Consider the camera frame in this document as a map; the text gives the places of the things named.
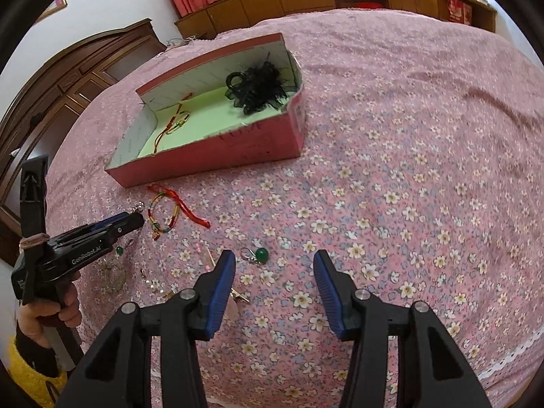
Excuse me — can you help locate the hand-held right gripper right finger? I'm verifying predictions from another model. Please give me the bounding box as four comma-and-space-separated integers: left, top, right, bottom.
313, 249, 494, 408

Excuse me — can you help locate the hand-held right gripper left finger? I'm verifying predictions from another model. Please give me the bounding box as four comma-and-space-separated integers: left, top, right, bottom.
55, 249, 237, 408

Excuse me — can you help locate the pink flower hair clip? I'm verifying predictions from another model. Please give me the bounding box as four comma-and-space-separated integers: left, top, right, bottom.
227, 287, 251, 319

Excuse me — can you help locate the pink beaded hairpin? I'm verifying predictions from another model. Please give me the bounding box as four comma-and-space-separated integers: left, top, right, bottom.
197, 242, 218, 272

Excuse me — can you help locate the clear crystal bead bracelet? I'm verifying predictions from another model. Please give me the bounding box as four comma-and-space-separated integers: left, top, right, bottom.
96, 259, 128, 295

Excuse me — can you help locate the rainbow bracelet with red tassel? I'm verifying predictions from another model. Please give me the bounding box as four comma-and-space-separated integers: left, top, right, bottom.
147, 184, 212, 241

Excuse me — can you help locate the rainbow bracelet with gold charm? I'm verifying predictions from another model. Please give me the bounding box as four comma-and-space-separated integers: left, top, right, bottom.
151, 100, 192, 154

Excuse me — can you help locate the pink cardboard box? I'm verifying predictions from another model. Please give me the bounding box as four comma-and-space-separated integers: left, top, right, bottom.
105, 33, 306, 188

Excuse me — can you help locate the black lace hair scrunchie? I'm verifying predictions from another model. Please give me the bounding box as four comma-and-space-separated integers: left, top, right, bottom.
225, 60, 295, 115

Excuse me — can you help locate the person's left forearm yellow sleeve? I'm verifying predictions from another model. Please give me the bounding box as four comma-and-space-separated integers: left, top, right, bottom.
6, 334, 71, 408

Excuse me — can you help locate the person's left hand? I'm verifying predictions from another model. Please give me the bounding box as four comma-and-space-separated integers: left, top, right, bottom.
17, 279, 82, 349

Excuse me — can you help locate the dark wooden headboard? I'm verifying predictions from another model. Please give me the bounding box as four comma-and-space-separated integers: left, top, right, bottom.
0, 18, 167, 264

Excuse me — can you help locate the pink floral bedspread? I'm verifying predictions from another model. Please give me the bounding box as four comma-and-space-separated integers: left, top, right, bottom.
45, 6, 544, 408

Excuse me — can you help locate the long wooden low cabinet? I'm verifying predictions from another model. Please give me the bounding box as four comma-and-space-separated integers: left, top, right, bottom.
174, 0, 498, 40

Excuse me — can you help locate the red gift box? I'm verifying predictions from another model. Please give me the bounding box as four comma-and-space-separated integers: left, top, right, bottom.
446, 0, 474, 22

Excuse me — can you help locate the framed wall picture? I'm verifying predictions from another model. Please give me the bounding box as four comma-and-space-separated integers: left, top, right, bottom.
36, 0, 69, 22

